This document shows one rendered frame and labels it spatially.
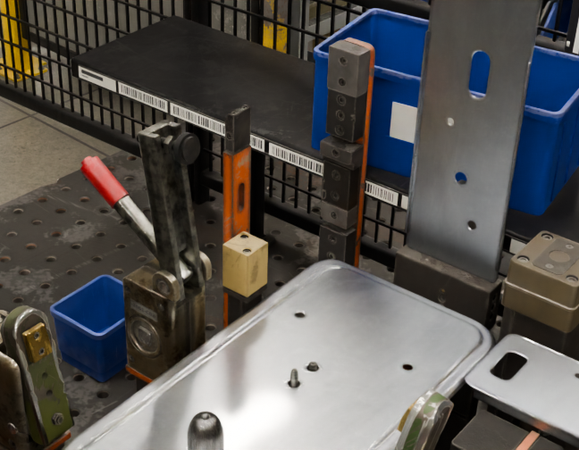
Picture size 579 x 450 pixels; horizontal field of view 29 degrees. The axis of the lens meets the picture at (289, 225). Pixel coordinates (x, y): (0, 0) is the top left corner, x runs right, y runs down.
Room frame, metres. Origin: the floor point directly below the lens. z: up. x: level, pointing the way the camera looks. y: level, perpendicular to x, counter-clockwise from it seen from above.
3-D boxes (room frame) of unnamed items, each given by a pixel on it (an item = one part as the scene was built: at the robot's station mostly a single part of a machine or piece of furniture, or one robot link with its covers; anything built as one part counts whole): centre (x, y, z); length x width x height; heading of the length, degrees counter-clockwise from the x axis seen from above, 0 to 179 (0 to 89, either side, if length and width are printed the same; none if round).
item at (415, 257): (1.01, -0.18, 0.85); 0.12 x 0.03 x 0.30; 54
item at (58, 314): (1.20, 0.25, 0.74); 0.11 x 0.10 x 0.09; 144
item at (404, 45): (1.22, -0.19, 1.10); 0.30 x 0.17 x 0.13; 61
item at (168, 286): (0.87, 0.12, 1.06); 0.03 x 0.01 x 0.03; 54
